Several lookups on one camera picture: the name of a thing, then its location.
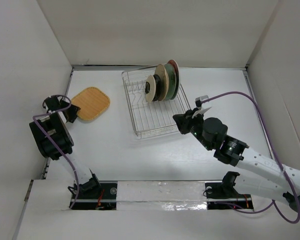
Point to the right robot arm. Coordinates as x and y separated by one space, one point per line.
279 183

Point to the orange bamboo square plate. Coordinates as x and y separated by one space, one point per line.
92 103

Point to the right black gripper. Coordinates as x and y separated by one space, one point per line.
184 120

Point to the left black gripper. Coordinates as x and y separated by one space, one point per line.
73 110

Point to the beige bird pattern plate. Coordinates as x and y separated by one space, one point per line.
164 77

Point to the red and blue floral plate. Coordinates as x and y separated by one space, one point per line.
177 77

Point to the wire dish rack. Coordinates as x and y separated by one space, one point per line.
150 119

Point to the cream plate with black spot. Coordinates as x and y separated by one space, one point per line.
150 88

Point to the teal flower plate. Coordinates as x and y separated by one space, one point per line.
172 79

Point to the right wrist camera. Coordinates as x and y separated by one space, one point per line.
202 104

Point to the black round plate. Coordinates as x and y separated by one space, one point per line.
158 87

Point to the white foam front strip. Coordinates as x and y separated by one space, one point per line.
161 196

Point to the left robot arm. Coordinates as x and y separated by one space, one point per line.
54 142

